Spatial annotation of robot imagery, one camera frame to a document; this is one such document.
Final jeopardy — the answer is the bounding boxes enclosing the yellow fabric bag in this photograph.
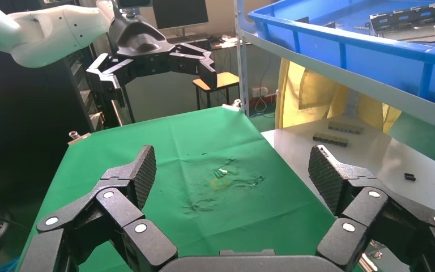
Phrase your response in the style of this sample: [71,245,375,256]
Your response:
[275,58,403,134]

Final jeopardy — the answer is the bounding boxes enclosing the stool with yellow seat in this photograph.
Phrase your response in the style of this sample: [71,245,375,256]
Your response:
[192,72,241,111]

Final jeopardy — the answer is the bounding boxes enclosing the rectangular sheet metal bracket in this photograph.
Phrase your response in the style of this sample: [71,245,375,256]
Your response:
[368,2,435,43]

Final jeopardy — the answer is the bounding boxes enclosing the blue plastic bin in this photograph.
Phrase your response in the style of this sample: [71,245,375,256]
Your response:
[247,0,435,113]

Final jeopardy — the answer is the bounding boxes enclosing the black equipment rack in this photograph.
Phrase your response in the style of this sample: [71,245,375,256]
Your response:
[62,45,136,132]

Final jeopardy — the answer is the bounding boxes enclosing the white power strip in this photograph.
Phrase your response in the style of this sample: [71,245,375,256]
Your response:
[250,86,269,99]

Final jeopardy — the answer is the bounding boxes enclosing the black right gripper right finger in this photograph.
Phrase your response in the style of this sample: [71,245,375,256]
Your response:
[308,145,435,272]

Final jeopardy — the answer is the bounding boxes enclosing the white shelf board holding small parts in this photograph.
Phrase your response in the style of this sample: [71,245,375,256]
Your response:
[261,114,435,272]

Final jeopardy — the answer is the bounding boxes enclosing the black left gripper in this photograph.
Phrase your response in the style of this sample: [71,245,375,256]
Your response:
[86,15,218,108]

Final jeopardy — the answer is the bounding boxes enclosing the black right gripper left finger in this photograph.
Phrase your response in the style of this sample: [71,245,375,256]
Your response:
[18,145,179,272]

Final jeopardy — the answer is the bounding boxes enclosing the cluttered office desk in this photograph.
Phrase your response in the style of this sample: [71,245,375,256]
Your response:
[167,33,254,52]

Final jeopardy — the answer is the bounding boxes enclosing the black computer monitor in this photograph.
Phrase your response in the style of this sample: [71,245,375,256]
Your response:
[151,0,210,37]

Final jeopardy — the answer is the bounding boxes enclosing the green table cloth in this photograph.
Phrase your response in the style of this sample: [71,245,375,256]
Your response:
[15,106,365,272]

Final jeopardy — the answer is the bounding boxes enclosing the white perforated shelf post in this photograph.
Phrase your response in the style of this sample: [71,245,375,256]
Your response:
[233,0,251,116]

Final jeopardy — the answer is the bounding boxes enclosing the olive ribbed connector strip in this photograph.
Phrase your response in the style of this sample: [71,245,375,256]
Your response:
[327,121,365,135]
[312,132,350,147]

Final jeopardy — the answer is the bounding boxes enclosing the white shelf board holding bin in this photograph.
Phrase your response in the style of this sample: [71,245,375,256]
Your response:
[241,29,435,136]

